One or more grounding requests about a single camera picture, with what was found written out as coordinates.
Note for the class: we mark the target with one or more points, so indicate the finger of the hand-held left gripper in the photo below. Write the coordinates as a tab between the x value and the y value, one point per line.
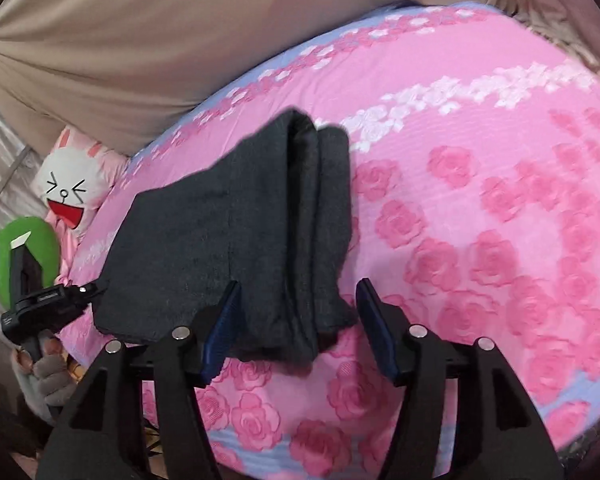
82	294

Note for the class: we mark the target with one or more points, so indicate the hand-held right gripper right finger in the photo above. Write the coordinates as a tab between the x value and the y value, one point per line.
380	335

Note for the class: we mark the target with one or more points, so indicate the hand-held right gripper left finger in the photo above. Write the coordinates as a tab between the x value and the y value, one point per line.
220	330

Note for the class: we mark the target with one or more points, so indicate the dark grey pants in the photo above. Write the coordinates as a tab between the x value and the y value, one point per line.
205	240

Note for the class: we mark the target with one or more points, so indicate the person's left hand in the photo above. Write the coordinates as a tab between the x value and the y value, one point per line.
42	347

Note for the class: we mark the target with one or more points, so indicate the green plush toy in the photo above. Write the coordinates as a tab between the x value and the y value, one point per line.
42	250

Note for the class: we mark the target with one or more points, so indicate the white curtain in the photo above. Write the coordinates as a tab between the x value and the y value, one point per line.
0	240

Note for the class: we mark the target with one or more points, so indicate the white rabbit face pillow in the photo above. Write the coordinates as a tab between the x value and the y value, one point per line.
72	190

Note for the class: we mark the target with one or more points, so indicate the pink floral bed sheet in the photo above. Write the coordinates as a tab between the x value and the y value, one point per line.
480	210

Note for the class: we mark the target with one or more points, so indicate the beige cloth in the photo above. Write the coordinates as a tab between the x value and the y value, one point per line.
155	50

